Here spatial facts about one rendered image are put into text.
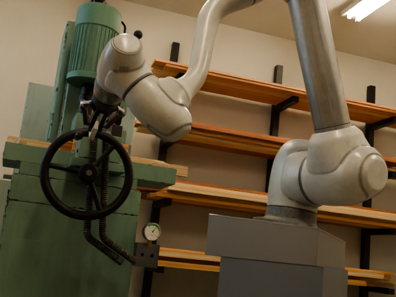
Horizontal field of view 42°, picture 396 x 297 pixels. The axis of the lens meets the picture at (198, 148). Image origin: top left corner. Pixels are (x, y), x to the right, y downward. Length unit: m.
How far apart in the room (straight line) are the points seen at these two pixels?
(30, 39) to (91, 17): 2.49
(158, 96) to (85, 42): 0.84
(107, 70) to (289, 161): 0.61
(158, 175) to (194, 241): 2.58
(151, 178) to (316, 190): 0.66
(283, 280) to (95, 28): 1.17
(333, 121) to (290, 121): 3.47
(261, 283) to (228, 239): 0.16
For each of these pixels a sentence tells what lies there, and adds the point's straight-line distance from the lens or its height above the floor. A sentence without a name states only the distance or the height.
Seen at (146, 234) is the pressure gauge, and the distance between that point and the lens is 1.81.
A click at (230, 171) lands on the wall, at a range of 4.58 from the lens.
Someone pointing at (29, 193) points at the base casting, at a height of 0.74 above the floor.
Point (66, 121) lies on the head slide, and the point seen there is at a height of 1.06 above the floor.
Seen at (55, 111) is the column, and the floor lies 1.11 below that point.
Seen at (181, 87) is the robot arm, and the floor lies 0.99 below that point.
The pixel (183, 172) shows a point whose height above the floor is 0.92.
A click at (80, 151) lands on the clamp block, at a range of 1.75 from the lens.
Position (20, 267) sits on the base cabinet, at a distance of 1.81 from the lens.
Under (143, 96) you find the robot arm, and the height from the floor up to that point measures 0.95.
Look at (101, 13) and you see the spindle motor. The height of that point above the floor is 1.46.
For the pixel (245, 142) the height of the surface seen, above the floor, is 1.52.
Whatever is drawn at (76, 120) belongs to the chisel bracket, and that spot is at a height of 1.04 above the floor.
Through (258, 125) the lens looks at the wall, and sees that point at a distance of 4.76.
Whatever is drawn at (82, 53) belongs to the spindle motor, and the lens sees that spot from 2.04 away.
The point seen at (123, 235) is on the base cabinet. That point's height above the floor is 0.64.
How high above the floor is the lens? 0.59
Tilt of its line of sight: 12 degrees up
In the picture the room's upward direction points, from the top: 6 degrees clockwise
